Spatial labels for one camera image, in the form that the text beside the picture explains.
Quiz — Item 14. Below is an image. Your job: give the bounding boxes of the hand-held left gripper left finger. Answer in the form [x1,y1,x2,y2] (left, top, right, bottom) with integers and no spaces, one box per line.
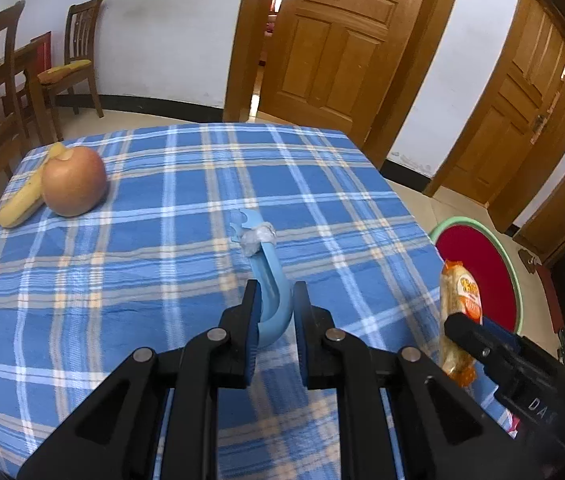
[17,280,263,480]

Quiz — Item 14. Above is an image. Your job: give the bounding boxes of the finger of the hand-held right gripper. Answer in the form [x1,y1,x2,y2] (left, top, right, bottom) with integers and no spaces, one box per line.
[443,312,509,376]
[480,321,521,354]

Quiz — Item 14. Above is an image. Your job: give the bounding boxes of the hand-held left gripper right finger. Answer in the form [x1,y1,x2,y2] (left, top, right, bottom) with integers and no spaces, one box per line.
[293,281,514,480]

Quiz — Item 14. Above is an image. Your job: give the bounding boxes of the orange bread packet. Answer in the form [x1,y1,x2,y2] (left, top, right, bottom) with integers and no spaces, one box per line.
[437,258,485,389]

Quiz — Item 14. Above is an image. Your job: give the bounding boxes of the red mat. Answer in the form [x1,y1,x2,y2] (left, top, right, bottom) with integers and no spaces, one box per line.
[535,263,565,334]

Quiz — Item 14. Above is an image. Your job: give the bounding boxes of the brown floor rag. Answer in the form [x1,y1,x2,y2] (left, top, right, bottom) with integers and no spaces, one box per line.
[518,248,544,275]

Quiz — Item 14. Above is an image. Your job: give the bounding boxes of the blue plaid tablecloth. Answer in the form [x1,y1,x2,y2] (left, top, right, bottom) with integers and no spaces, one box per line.
[0,122,519,479]

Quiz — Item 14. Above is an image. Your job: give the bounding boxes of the small wooden cabinet door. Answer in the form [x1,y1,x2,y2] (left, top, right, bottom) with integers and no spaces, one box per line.
[511,167,565,267]

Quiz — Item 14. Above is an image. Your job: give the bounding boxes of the closed wooden door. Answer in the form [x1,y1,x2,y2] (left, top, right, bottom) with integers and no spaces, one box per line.
[437,0,565,207]

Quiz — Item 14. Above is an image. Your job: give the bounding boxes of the apple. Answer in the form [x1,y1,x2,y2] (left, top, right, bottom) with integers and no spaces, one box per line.
[42,146,110,219]

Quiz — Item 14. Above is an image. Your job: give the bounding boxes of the banana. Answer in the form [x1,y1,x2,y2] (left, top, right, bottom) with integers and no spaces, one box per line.
[0,142,76,229]

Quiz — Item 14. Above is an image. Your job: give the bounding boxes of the open wooden door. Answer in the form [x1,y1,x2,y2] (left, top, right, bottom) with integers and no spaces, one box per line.
[259,0,436,132]

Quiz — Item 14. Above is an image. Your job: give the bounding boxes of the yellow seat cushion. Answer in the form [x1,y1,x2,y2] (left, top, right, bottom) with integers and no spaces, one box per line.
[37,59,94,86]

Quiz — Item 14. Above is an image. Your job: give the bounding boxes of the wooden side table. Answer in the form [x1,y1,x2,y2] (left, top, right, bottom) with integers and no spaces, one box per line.
[1,40,64,147]

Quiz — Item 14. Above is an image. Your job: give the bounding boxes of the wooden chair with cushion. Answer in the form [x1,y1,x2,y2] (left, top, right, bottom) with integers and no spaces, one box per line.
[37,0,108,119]

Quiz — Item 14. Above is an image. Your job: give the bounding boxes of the red flat item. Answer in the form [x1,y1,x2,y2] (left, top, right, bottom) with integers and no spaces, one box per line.
[30,31,52,77]

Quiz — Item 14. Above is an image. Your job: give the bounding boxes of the wooden door frame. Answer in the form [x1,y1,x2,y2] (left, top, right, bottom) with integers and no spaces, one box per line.
[423,0,565,233]
[222,0,468,167]

